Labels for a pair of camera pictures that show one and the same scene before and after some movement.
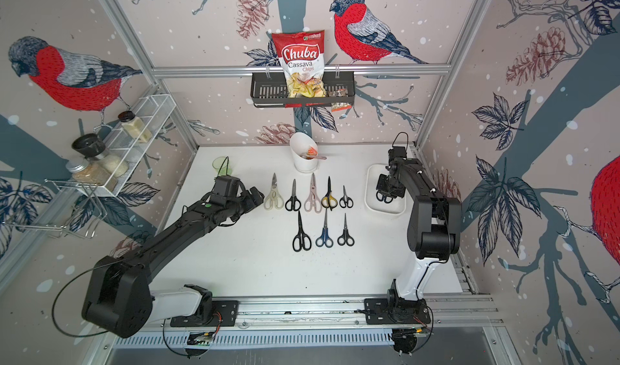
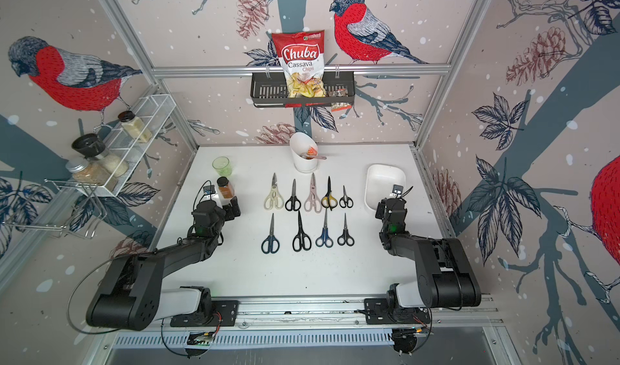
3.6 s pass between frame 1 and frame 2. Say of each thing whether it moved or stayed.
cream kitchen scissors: stayed
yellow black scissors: stayed
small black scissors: stayed
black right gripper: moved
